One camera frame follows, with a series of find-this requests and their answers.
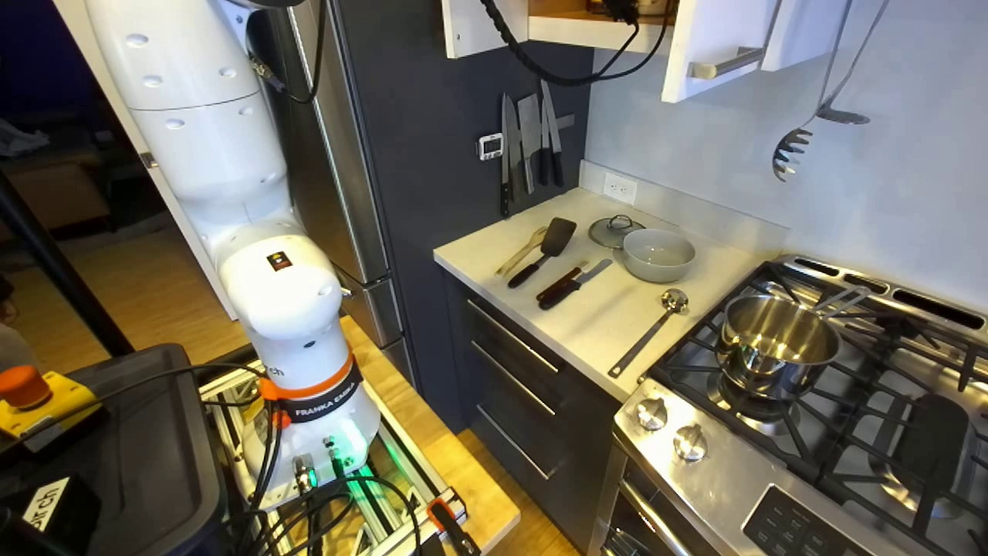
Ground white wall outlet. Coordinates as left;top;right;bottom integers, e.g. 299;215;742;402
600;168;642;206

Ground red emergency stop button box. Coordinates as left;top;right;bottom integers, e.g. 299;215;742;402
0;363;104;449

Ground glass pot lid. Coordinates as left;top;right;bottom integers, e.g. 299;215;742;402
586;212;647;253

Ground steel drawer bar handle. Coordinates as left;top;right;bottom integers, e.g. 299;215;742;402
470;341;568;421
463;296;565;377
473;402;568;482

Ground dark grey tall cabinet panel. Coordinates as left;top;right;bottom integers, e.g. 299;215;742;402
327;0;600;429

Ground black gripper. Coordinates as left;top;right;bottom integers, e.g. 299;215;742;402
590;0;644;24

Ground black diagonal pole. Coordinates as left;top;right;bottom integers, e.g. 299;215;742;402
0;168;136;363

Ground stainless steel fridge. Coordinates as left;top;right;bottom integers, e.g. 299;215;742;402
241;0;418;375

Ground black handled paring knife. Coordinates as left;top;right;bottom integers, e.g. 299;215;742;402
533;262;603;313

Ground steel knife black handle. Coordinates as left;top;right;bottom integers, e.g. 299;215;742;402
515;94;539;198
536;77;568;192

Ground dark grey drawer cabinet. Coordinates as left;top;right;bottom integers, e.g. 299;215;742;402
442;268;623;556

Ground black device white label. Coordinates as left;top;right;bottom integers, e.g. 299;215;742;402
0;471;104;556

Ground stainless steel gas stove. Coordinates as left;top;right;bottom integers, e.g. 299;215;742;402
590;253;988;556

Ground red handled tool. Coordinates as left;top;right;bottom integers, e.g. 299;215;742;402
426;492;484;556

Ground black spatula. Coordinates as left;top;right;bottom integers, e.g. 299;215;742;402
505;215;579;292

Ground hanging slotted spoon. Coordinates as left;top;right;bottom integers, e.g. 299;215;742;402
767;101;872;185

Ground white open cupboard door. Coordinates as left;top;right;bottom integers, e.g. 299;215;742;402
656;0;781;105

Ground black camera cable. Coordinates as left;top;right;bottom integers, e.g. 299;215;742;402
476;0;673;91

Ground steel oven door handle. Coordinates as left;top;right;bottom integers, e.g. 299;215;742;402
613;472;687;556

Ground black plastic case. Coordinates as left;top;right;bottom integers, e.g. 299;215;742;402
0;343;229;556

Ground wide shallow clear bowl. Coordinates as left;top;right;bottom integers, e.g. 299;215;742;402
617;226;701;287

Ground wooden wall cabinet shelves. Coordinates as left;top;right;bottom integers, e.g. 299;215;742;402
442;0;683;62

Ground stainless steel pot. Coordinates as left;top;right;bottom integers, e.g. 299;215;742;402
716;287;844;402

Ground steel stove knob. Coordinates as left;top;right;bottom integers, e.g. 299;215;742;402
671;423;710;466
634;396;671;432

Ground steel ladle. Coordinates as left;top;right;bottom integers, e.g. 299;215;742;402
605;286;690;384

